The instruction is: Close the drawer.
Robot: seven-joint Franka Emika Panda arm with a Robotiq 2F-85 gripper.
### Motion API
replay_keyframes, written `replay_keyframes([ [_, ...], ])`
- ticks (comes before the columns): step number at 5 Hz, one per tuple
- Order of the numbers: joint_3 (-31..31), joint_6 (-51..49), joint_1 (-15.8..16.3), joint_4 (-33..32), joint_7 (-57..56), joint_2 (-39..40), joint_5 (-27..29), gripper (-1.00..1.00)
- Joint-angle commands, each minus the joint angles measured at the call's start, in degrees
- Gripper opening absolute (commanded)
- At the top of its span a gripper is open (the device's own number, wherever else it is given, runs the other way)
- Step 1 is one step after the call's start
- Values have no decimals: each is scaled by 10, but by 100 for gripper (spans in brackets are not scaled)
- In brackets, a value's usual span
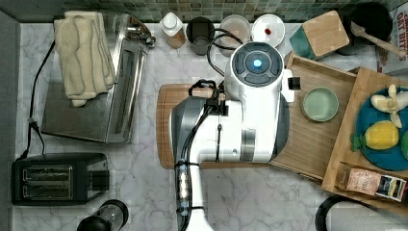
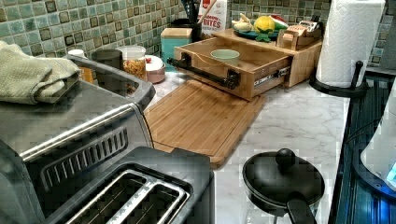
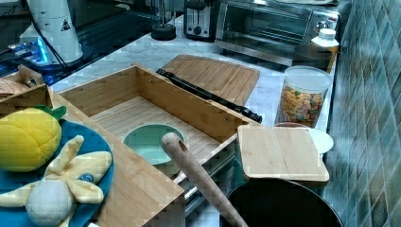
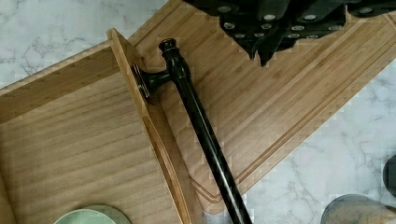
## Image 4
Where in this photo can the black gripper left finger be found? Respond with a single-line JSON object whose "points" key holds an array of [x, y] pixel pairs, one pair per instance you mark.
{"points": [[242, 21]]}

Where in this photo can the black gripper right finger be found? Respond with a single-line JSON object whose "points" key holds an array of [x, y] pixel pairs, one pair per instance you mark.
{"points": [[291, 20]]}

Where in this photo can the black metal drawer handle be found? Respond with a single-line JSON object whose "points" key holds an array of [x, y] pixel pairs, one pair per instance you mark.
{"points": [[178, 71]]}

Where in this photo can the wooden drawer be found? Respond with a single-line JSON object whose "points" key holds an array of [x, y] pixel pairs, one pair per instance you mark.
{"points": [[80, 133]]}

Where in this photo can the bamboo cutting board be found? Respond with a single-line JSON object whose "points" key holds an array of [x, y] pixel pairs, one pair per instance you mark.
{"points": [[261, 113]]}

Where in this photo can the dark round object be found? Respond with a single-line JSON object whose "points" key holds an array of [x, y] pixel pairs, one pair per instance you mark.
{"points": [[389, 175]]}

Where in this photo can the light green plate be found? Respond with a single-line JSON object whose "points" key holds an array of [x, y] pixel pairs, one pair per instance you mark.
{"points": [[95, 214]]}

